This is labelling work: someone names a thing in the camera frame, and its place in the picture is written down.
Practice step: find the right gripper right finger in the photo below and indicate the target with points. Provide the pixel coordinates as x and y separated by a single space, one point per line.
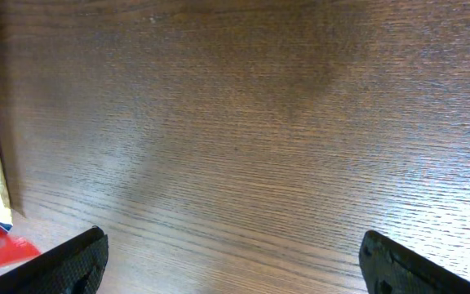
389 267

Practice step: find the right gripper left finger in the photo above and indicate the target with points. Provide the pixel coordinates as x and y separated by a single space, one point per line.
74 267

